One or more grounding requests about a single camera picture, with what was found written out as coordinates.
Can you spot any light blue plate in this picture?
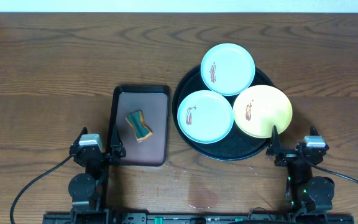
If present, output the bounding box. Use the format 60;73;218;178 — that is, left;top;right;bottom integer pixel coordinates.
200;43;255;96
177;90;234;144

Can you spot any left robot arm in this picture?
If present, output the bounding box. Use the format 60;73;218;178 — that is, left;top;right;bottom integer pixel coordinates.
68;125;126;213

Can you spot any black rectangular tray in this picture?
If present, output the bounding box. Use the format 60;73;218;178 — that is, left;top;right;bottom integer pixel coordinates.
106;85;170;166

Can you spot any yellow plate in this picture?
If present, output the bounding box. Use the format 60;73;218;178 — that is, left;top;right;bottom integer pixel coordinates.
233;85;293;139

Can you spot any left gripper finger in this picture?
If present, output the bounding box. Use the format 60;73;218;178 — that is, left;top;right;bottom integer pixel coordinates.
72;127;88;146
110;124;124;152

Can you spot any orange green sponge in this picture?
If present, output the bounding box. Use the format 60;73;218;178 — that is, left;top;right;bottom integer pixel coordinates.
126;110;153;142

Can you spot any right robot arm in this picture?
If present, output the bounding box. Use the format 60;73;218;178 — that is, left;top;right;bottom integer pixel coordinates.
266;126;335;214

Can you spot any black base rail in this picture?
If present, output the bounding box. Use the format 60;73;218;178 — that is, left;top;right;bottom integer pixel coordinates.
42;213;354;224

